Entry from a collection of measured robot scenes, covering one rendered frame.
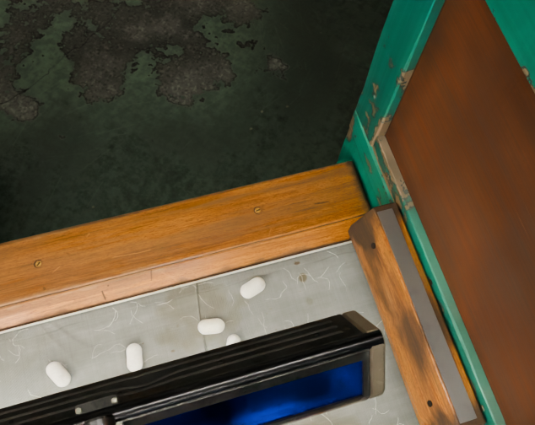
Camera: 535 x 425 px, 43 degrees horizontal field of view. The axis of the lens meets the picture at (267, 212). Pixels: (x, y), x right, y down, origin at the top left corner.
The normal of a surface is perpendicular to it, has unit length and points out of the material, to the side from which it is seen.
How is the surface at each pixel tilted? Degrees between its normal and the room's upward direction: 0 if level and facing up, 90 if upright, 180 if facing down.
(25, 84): 0
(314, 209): 0
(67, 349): 0
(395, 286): 67
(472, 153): 90
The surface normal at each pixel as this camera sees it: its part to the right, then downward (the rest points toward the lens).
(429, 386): -0.84, 0.04
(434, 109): -0.95, 0.24
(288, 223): 0.07, -0.41
